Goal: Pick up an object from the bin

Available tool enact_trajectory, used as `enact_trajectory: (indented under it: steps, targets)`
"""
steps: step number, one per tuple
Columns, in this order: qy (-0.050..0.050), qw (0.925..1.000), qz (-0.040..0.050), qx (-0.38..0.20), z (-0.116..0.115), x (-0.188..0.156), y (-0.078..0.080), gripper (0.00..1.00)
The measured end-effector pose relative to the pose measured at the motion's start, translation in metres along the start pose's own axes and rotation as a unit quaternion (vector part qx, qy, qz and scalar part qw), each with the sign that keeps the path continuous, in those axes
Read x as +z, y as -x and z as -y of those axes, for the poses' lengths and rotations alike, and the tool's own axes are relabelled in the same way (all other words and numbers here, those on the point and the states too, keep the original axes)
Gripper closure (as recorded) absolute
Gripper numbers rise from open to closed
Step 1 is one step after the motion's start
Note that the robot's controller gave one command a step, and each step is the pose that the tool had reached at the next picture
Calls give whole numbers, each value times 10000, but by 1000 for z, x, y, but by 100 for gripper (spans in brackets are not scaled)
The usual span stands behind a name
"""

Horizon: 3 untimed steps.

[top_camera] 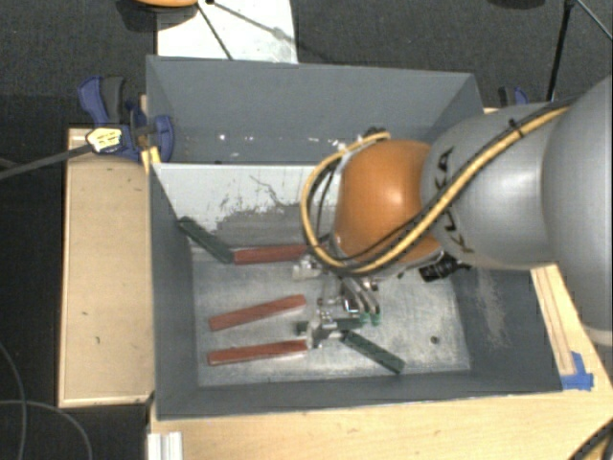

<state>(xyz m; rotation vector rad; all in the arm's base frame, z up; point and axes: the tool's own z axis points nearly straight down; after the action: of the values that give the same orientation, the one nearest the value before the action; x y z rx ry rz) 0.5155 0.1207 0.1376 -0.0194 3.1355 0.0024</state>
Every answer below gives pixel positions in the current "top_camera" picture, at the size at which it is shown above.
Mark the grey metal bin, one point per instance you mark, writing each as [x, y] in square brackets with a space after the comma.
[287, 108]

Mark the red-brown flat block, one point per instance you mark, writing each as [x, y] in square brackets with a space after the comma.
[268, 254]
[254, 352]
[256, 312]

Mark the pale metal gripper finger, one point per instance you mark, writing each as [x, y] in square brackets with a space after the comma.
[330, 310]
[320, 336]

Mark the dark green block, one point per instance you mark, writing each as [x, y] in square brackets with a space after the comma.
[206, 240]
[349, 324]
[376, 352]

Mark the pale wood board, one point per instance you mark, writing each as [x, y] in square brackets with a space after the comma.
[105, 281]

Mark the black cylinder on white bracket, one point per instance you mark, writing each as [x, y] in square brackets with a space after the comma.
[438, 269]

